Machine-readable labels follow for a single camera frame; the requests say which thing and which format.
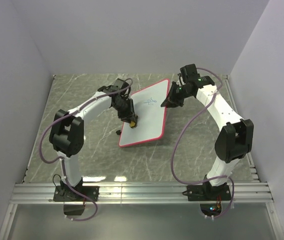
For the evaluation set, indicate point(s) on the aluminium rail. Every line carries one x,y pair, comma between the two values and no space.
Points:
137,193
238,138

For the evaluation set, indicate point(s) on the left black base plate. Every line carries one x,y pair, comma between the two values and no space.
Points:
64,194

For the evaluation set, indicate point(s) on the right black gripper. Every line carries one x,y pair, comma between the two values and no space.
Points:
171,101

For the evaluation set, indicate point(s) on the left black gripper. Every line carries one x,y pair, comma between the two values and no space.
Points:
130,115

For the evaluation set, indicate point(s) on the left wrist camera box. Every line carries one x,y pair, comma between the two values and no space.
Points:
120,84

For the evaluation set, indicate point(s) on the pink framed whiteboard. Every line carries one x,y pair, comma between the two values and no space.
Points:
151,115

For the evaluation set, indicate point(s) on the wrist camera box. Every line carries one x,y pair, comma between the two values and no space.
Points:
189,73
120,84

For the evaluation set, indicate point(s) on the aluminium front rail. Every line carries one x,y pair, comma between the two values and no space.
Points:
137,193

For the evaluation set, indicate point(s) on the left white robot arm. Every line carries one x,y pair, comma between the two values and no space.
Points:
67,131

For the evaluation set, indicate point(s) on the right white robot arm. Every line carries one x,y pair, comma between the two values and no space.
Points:
207,93

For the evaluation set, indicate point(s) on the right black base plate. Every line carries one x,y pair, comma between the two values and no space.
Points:
206,192

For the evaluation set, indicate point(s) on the aluminium right side rail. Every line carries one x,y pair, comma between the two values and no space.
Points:
238,138

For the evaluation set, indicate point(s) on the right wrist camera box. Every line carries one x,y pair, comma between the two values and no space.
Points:
189,73

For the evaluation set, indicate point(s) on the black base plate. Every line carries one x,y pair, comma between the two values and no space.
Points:
206,192
64,194

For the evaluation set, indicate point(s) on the yellow whiteboard eraser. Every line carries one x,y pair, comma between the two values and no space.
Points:
132,124

